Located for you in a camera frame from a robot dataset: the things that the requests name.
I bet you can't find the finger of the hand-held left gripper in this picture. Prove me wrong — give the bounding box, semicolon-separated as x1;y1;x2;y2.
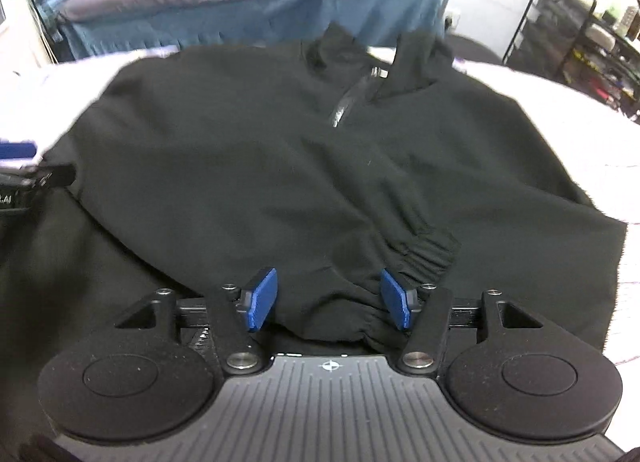
27;165;77;189
0;141;39;164

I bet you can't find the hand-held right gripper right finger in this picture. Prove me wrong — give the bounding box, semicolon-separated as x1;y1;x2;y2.
380;267;544;374

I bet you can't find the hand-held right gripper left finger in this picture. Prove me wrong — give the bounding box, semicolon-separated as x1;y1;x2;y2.
114;267;279;375

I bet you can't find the bed with blue skirt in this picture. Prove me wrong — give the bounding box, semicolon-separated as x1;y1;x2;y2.
25;0;447;64

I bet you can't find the black round stool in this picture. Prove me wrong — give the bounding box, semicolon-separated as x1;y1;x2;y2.
440;34;504;66

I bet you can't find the purple floral bed sheet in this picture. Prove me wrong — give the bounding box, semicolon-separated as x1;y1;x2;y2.
0;45;182;174

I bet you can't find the black wire rack cart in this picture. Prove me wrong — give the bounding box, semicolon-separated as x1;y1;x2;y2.
502;0;640;119

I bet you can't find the black jacket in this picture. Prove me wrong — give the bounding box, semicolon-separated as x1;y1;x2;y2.
0;22;629;423

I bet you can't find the mauve striped blanket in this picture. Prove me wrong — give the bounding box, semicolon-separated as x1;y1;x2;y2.
370;45;640;224

